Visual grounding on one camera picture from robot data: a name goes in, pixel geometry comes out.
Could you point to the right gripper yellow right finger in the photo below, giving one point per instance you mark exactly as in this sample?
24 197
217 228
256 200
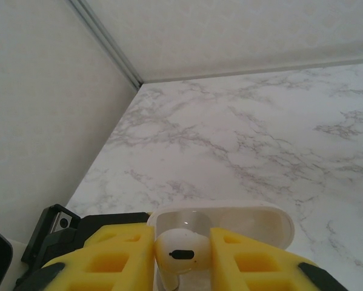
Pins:
254 266

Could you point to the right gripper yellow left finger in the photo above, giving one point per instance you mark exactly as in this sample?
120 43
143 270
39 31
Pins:
108 263

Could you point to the white earbud charging case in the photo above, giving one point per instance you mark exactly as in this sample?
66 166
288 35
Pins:
254 224

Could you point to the aluminium frame post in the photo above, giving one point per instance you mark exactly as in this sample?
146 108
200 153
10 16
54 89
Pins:
111 45

